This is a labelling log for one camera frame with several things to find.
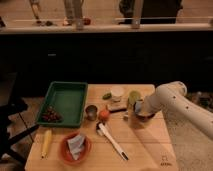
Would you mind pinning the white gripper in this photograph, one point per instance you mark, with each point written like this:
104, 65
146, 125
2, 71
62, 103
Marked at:
150, 105

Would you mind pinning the blue sponge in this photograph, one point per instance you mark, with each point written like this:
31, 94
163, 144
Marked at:
138, 106

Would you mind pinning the dark purple bowl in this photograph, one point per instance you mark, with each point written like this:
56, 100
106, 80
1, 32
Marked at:
144, 118

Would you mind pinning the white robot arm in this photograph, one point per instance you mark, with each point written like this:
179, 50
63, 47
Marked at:
172, 96

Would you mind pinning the orange bowl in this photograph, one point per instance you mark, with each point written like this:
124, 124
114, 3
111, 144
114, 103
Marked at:
65, 154

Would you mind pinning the white plastic cup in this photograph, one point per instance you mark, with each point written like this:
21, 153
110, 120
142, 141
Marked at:
117, 93

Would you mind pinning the small green lime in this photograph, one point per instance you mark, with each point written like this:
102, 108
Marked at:
107, 96

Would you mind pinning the orange tomato toy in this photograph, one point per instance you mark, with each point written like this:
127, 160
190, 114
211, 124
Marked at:
104, 115

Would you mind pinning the small metal cup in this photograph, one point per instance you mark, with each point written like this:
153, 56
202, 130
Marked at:
91, 112

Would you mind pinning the green plastic tray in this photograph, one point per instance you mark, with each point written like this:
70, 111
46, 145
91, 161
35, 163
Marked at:
67, 99

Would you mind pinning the grey folded cloth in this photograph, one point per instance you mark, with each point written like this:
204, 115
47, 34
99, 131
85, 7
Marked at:
75, 145

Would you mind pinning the dark red grapes bunch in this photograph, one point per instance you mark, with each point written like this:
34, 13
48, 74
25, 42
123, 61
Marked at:
50, 115

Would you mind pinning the black chair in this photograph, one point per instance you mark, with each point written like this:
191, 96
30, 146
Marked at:
11, 104

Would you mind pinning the white handled spatula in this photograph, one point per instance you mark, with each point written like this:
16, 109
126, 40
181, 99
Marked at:
100, 127

